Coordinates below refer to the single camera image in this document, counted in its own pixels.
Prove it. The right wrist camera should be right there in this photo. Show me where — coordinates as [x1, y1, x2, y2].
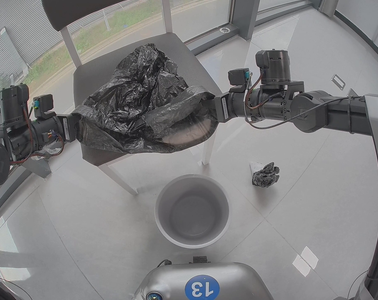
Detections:
[228, 68, 254, 94]

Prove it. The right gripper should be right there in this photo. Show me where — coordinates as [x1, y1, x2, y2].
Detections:
[214, 90, 259, 123]

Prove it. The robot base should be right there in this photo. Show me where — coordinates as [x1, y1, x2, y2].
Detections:
[135, 255, 274, 300]

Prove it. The black plastic bag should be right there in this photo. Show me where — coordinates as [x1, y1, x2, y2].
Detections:
[73, 43, 217, 154]

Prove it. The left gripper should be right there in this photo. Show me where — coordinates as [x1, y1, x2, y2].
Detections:
[30, 114, 78, 152]

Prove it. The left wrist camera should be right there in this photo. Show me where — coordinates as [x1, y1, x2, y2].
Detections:
[32, 93, 57, 120]

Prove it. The crumpled black plastic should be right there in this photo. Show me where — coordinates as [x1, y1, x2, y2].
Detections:
[252, 162, 280, 188]

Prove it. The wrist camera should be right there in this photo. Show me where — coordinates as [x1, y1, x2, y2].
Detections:
[228, 68, 254, 94]
[32, 93, 57, 120]

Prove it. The white trash bin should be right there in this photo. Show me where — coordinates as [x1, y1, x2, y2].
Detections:
[155, 174, 231, 249]

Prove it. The grey seat white chair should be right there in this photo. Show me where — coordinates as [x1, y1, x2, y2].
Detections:
[41, 0, 223, 196]

